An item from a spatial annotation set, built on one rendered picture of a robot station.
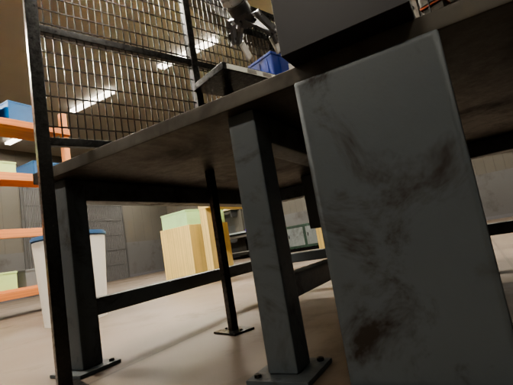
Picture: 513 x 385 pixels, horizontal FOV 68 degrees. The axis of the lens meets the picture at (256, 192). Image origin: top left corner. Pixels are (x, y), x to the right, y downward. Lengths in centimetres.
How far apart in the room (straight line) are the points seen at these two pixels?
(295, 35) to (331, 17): 8
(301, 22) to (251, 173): 36
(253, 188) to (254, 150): 10
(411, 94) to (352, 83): 12
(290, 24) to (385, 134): 30
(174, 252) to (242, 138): 399
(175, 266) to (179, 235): 39
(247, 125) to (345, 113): 27
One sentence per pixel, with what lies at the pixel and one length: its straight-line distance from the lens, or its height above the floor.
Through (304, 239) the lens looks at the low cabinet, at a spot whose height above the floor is 27.
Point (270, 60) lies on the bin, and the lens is 180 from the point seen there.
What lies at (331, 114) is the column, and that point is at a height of 56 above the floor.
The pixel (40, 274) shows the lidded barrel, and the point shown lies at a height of 37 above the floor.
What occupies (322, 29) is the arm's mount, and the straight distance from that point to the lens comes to 84.
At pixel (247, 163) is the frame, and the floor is 53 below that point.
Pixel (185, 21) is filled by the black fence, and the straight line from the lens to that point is 186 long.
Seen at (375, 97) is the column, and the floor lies 57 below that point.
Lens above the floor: 32
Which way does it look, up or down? 8 degrees up
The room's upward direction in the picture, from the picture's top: 10 degrees counter-clockwise
